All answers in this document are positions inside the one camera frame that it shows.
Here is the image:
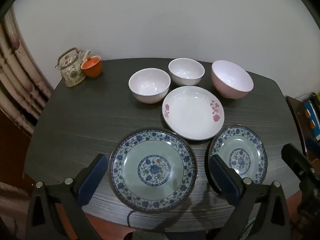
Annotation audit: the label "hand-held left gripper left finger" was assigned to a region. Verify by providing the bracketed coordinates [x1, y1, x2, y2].
[25, 153, 110, 240]

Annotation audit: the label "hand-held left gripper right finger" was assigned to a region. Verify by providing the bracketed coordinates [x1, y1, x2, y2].
[209, 154, 292, 240]

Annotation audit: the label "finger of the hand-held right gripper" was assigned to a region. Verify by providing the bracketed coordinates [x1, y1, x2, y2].
[281, 144, 316, 179]

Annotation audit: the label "small blue floral plate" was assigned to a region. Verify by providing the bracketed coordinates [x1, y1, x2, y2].
[205, 124, 268, 196]

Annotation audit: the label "large blue floral plate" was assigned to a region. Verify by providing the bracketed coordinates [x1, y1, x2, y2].
[108, 128, 198, 213]

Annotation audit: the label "white plate pink flowers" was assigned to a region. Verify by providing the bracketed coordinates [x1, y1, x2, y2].
[162, 85, 225, 141]

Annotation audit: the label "large pink bowl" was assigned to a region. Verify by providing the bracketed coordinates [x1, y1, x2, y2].
[211, 60, 254, 99]

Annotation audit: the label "white bowl pink base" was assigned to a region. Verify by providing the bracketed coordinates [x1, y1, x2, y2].
[128, 68, 171, 104]

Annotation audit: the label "white bowl blue base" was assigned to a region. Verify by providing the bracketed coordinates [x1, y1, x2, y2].
[168, 58, 205, 87]

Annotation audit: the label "wooden side stand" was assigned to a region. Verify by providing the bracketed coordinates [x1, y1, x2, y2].
[286, 95, 320, 160]

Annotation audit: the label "blue box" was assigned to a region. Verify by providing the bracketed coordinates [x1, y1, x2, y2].
[303, 99, 320, 141]

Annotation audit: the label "green shaggy rug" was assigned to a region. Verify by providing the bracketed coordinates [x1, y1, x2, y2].
[132, 226, 166, 240]

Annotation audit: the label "pink printed cloth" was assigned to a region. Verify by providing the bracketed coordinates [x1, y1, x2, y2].
[0, 181, 32, 232]

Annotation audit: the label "floral ceramic teapot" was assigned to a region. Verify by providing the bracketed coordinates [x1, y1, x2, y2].
[55, 47, 92, 88]

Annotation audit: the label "orange lidded cup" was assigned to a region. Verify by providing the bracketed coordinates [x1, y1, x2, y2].
[80, 55, 103, 77]

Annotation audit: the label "patterned beige curtain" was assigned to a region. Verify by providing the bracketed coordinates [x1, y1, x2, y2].
[0, 7, 54, 135]

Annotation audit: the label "dark blue cable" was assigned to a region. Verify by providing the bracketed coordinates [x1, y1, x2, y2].
[126, 209, 137, 228]

